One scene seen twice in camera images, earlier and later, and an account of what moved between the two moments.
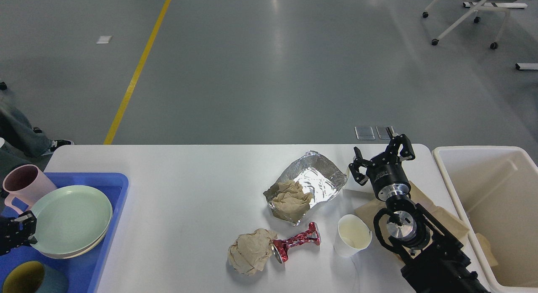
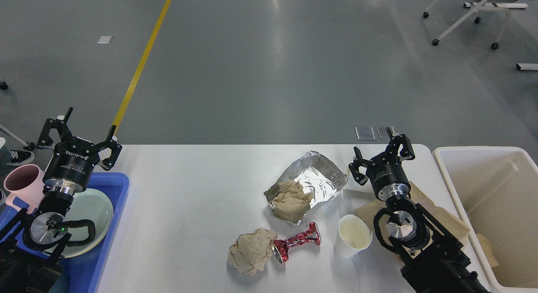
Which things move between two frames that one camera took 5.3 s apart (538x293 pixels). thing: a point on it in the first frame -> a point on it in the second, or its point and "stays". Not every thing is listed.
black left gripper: x=17 y=232 -> x=70 y=168
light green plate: x=71 y=221 stays
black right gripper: x=385 y=172 stays
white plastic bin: x=495 y=190 stays
